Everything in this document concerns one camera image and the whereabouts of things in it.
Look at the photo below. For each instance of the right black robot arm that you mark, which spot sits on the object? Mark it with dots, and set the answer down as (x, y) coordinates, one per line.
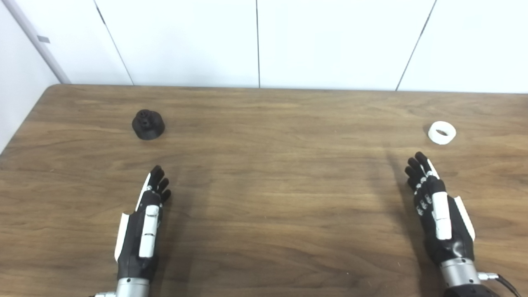
(460, 274)

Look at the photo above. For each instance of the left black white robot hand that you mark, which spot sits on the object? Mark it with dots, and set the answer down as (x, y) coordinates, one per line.
(142, 243)

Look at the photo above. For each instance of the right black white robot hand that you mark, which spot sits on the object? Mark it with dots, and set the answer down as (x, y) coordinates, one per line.
(443, 222)

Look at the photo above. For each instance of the round black gear part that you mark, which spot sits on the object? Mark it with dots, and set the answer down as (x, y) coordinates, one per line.
(148, 126)

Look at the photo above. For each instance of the small grey post tag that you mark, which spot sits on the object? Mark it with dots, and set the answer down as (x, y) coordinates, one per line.
(43, 39)

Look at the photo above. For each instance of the grey wall corner post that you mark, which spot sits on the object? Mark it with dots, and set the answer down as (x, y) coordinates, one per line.
(39, 43)

